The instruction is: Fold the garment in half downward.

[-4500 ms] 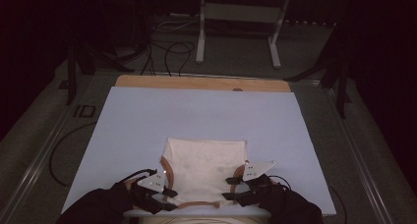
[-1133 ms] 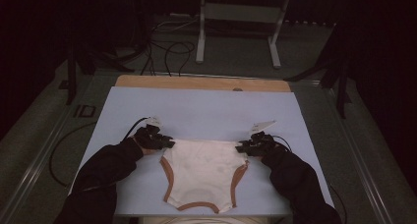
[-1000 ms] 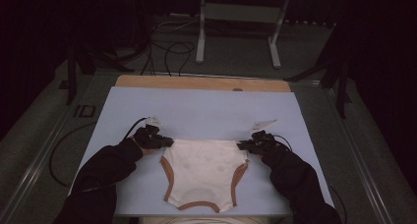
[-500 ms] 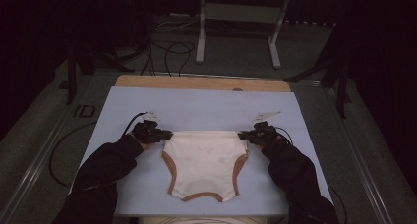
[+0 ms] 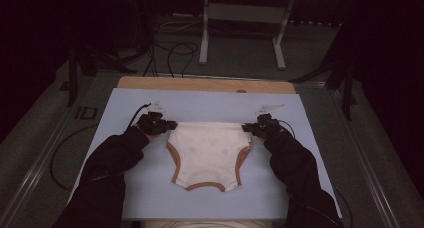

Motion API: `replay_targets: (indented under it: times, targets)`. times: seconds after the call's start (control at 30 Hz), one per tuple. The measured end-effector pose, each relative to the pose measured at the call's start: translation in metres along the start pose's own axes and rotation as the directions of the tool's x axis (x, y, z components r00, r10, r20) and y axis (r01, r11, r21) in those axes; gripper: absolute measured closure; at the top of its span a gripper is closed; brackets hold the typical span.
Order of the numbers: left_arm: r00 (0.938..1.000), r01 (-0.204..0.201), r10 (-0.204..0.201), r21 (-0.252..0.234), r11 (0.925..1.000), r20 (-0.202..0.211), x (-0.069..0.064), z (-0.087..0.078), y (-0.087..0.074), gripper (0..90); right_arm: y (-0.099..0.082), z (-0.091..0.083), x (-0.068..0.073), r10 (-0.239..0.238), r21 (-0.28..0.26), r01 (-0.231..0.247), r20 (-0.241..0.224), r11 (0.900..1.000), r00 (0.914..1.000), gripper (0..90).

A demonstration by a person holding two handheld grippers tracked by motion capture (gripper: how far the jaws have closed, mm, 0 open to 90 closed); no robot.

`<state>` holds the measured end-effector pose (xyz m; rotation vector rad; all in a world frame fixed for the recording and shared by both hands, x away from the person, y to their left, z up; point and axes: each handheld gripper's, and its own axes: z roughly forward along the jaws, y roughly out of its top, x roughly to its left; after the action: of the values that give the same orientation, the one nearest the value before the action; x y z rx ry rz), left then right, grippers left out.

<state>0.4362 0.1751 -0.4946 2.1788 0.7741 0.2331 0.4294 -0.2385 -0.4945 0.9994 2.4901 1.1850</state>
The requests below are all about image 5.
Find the white metal stand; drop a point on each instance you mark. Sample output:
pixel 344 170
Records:
pixel 246 13

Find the person's left hand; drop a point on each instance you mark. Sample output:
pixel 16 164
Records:
pixel 151 137

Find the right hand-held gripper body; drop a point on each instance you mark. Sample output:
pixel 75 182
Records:
pixel 268 123

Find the white baby bodysuit brown trim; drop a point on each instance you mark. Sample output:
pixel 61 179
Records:
pixel 208 154

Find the light blue mat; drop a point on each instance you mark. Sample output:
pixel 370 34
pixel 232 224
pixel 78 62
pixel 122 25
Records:
pixel 206 204

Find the person's right hand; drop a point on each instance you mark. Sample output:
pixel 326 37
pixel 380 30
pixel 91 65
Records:
pixel 262 139

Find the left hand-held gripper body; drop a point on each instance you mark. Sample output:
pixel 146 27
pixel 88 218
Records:
pixel 151 121

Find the metal frame rail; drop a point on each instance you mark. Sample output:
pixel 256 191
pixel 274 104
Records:
pixel 366 174
pixel 36 168

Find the black metal stand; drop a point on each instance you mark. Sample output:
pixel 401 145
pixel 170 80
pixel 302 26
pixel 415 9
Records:
pixel 72 78
pixel 346 88

